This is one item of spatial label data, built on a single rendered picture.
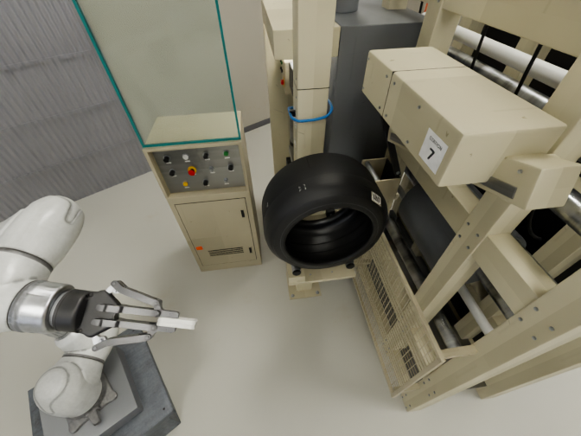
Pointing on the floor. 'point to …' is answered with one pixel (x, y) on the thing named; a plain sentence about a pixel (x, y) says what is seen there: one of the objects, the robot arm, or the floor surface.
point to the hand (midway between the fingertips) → (177, 322)
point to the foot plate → (303, 291)
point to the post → (311, 74)
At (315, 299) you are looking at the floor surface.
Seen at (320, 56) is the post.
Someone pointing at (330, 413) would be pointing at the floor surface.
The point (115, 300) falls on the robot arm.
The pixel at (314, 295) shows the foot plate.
